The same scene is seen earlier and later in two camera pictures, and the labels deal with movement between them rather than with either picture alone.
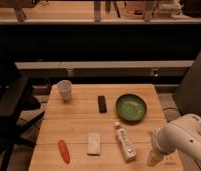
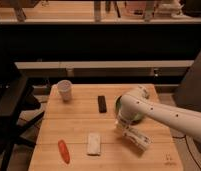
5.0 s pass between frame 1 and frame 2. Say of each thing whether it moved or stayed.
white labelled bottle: moved
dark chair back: stayed
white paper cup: stayed
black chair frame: stayed
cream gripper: moved
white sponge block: stayed
